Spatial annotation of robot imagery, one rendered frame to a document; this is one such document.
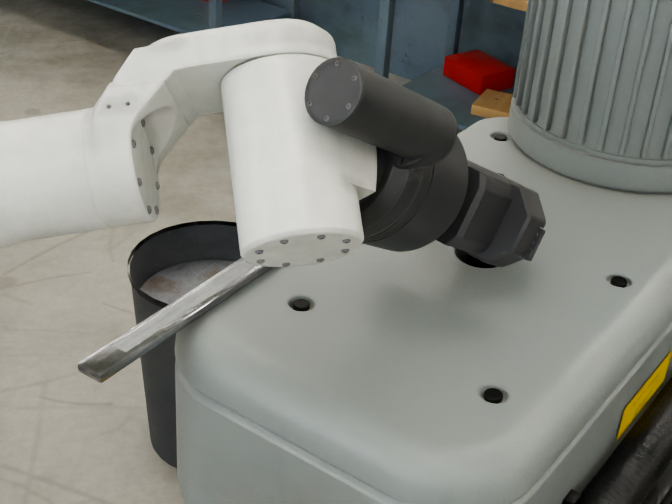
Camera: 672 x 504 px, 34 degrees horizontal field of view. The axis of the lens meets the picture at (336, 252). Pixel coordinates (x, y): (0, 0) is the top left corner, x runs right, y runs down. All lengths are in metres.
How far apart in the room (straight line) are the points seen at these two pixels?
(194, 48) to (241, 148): 0.06
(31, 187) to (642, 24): 0.48
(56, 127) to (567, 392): 0.34
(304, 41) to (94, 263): 3.75
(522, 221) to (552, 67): 0.23
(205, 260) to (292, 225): 2.82
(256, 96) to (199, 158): 4.49
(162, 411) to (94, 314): 0.86
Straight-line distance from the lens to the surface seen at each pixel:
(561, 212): 0.87
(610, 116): 0.89
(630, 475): 0.76
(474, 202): 0.68
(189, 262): 3.35
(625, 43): 0.87
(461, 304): 0.74
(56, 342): 3.90
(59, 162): 0.58
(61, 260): 4.34
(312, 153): 0.55
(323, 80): 0.54
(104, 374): 0.66
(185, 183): 4.85
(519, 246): 0.71
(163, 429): 3.30
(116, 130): 0.57
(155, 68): 0.58
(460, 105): 5.20
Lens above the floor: 2.30
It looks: 32 degrees down
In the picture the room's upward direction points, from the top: 4 degrees clockwise
